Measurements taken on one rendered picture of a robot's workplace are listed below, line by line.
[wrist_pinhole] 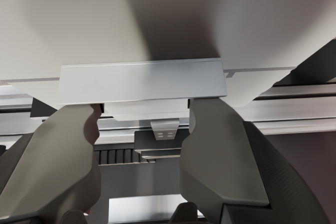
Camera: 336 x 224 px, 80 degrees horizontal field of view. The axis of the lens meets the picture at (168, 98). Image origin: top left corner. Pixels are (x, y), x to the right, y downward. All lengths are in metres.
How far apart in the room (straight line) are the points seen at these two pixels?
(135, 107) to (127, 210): 0.10
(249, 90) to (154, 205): 0.14
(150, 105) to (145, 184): 0.56
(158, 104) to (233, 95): 0.06
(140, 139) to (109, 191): 0.37
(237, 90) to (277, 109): 0.36
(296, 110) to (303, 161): 0.34
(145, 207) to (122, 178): 0.52
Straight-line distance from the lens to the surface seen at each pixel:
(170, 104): 0.18
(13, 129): 0.56
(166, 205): 0.22
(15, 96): 0.29
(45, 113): 0.24
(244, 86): 0.16
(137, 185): 0.72
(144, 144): 0.40
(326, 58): 0.63
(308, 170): 0.86
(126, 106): 0.18
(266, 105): 0.52
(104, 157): 0.61
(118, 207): 0.22
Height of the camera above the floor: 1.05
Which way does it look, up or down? 19 degrees down
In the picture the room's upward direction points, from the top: 177 degrees clockwise
